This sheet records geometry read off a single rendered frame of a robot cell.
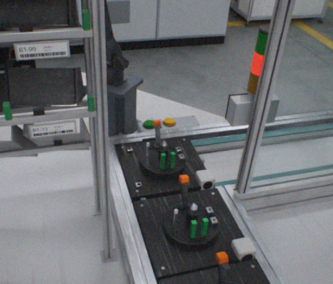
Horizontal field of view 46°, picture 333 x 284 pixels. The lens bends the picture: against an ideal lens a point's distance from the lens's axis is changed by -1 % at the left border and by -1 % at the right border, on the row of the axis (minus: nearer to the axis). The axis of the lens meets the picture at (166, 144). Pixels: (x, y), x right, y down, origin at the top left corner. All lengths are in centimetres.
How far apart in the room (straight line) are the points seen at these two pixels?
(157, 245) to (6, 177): 59
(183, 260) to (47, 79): 49
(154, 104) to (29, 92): 93
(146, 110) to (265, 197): 66
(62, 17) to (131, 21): 344
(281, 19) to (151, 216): 55
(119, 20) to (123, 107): 279
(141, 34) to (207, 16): 73
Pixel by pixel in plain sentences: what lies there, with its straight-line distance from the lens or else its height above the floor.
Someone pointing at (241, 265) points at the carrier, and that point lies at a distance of 96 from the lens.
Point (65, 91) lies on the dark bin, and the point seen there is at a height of 133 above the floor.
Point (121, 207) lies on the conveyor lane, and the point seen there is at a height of 96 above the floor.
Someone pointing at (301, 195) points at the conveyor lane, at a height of 91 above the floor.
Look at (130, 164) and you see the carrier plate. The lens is 117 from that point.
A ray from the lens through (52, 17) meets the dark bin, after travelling 74.
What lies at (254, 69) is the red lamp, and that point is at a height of 132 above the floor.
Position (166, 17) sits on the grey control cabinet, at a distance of 425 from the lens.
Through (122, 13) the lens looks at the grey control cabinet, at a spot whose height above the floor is 40.
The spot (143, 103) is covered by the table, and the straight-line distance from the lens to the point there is 168.
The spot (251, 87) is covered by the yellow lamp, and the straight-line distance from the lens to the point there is 97.
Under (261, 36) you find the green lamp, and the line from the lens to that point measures 92.
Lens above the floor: 172
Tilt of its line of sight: 37 degrees down
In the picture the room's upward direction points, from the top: 4 degrees clockwise
